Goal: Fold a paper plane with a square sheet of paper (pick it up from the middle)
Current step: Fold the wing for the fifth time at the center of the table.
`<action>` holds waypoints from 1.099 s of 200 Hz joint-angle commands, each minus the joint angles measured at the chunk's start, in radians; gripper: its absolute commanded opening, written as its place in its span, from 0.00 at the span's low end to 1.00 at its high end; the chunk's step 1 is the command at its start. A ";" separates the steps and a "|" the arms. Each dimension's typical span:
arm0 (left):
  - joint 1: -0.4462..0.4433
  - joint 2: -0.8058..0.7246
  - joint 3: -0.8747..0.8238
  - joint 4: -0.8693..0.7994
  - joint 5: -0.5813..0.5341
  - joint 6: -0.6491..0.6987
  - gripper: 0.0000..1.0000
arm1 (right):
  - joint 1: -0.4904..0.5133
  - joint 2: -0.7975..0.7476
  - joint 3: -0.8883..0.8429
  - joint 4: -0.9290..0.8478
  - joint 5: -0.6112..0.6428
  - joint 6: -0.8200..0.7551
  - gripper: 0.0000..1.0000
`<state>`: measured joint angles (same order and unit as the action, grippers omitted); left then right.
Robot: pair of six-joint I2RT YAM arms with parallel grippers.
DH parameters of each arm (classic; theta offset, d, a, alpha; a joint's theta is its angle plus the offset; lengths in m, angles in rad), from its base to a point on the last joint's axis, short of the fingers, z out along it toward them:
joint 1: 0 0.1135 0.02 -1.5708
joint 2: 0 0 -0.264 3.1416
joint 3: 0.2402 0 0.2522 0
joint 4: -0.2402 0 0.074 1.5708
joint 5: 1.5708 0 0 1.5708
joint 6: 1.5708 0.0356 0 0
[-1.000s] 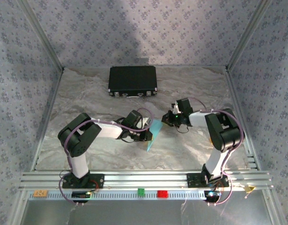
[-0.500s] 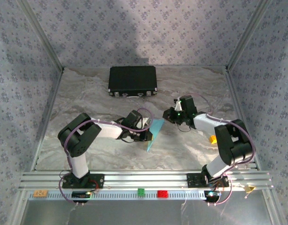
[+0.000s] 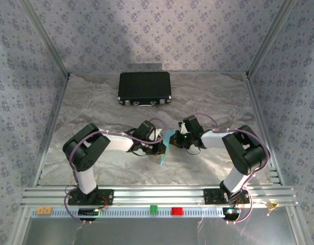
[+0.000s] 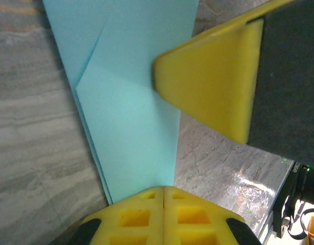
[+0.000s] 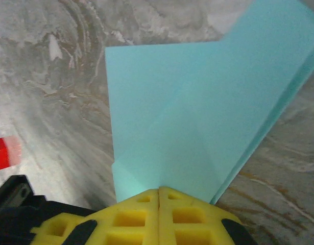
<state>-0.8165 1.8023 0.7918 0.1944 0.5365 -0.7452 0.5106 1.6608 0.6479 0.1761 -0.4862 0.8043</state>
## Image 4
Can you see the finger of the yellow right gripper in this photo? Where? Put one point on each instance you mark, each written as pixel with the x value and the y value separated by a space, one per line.
pixel 210 84

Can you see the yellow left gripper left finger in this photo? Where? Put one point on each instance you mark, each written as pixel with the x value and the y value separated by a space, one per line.
pixel 133 222

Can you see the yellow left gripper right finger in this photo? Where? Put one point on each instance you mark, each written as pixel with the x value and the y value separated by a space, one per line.
pixel 195 222

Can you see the light blue paper sheet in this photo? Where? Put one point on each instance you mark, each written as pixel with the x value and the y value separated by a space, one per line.
pixel 126 102

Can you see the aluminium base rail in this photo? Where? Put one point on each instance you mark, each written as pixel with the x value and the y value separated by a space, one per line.
pixel 267 229

